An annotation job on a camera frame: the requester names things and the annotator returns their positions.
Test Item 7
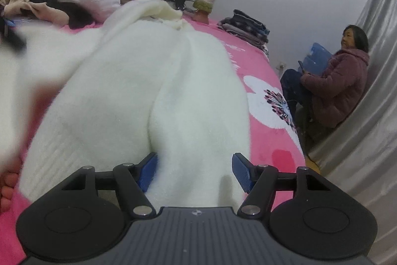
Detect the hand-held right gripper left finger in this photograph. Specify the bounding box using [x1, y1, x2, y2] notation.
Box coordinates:
[59, 152, 158, 218]

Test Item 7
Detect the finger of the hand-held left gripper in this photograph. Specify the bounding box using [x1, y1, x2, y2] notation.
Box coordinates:
[0, 17, 27, 52]

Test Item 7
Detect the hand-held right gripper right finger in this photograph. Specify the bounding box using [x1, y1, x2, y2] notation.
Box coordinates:
[232, 152, 335, 218]

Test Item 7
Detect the white knit sweater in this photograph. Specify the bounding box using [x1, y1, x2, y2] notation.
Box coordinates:
[0, 0, 252, 206]

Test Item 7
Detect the stack of folded clothes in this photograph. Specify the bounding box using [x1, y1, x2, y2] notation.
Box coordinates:
[217, 9, 270, 54]

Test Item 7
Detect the person's left hand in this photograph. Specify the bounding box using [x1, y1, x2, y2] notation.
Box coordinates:
[0, 170, 22, 213]

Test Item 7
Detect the black stool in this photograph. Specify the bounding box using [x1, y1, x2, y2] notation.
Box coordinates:
[292, 104, 314, 143]

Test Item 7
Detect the grey curtain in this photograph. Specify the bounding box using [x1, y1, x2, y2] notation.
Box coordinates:
[305, 0, 397, 265]

